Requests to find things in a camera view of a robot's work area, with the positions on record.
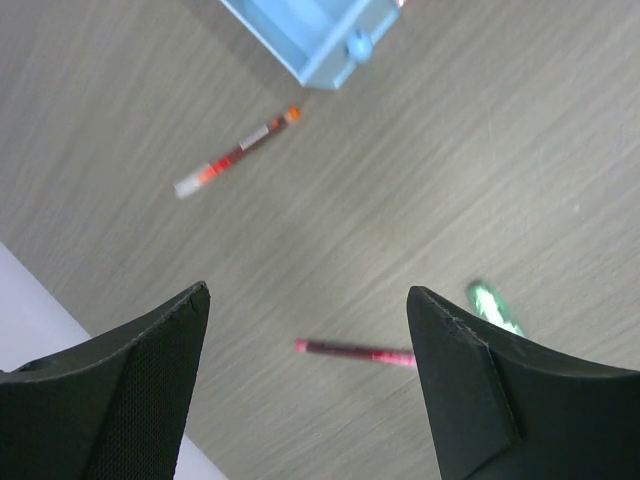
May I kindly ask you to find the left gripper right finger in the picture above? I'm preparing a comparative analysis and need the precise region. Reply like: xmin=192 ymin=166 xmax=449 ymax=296
xmin=406 ymin=286 xmax=639 ymax=479

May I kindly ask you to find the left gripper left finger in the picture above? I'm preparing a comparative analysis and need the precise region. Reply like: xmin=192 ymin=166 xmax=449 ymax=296
xmin=1 ymin=282 xmax=210 ymax=479

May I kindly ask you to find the light blue drawer box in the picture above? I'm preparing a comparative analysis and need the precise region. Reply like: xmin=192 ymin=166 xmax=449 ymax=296
xmin=223 ymin=0 xmax=403 ymax=90

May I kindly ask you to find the dark red pink pen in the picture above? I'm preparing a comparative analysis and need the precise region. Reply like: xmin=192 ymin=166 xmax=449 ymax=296
xmin=295 ymin=339 xmax=417 ymax=370

